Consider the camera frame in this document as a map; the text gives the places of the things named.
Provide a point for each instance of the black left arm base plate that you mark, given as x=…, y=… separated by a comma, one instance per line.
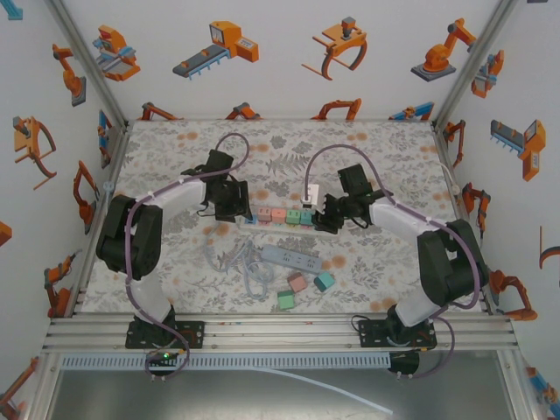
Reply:
x=197, y=334

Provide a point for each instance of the aluminium frame rail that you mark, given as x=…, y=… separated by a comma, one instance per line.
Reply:
x=280, y=337

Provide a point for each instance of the teal plug cube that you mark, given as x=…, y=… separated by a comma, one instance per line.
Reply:
x=305, y=217
x=324, y=282

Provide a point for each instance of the grey metal sheet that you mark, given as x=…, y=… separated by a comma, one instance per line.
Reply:
x=219, y=398

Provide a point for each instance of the aluminium side rail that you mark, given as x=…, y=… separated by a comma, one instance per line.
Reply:
x=118, y=149
x=442, y=144

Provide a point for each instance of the white power strip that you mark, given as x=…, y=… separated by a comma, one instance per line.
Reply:
x=280, y=226

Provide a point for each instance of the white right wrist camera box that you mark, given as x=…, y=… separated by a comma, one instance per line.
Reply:
x=311, y=192

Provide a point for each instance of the controller board with green light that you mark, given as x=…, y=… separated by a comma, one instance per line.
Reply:
x=164, y=356

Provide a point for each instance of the black controller box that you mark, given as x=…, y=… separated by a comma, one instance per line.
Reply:
x=404, y=361

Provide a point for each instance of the green plug cube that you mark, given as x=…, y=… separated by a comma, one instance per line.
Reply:
x=292, y=215
x=285, y=301

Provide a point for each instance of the floral tablecloth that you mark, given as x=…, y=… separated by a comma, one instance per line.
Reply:
x=363, y=271

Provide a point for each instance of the aluminium corner post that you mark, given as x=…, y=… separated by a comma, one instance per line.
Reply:
x=471, y=65
x=89, y=65

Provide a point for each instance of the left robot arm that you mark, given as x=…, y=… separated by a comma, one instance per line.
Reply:
x=114, y=236

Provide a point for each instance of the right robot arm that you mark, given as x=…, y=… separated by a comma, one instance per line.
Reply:
x=450, y=262

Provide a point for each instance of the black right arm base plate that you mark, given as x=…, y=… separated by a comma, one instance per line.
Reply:
x=372, y=334

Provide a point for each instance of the white plastic tube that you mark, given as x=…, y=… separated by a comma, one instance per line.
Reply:
x=390, y=412

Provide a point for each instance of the pink plug cube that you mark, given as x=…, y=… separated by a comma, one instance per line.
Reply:
x=263, y=214
x=296, y=283
x=278, y=214

